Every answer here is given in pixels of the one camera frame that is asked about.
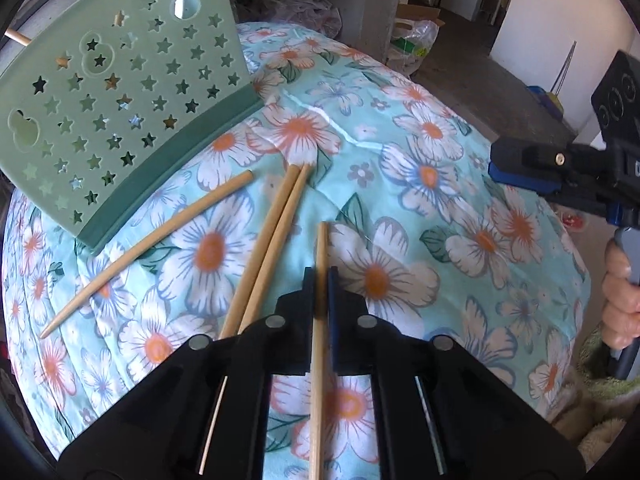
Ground plastic bag with green contents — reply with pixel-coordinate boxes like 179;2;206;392
390;19;441;73

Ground green star-cutout utensil holder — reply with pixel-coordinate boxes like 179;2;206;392
0;0;265;255

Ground cardboard box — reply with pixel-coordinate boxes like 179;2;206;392
397;4;446;28

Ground grey concrete counter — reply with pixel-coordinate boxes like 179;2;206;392
315;0;406;63

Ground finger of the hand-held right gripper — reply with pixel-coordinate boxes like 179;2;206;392
487;162;619;219
489;136;609;183

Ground white fleece garment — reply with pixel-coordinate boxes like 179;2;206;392
565;400;640;471

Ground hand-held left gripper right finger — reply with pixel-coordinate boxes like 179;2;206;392
327;267;586;480

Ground floral quilted blanket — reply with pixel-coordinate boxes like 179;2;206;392
0;20;593;480

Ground person's right hand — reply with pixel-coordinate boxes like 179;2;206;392
601;237;640;351

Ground white plastic bag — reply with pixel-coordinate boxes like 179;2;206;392
277;0;343;36

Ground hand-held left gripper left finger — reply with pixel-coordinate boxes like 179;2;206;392
59;266;317;480

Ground thin metal rods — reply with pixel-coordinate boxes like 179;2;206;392
552;40;578;96

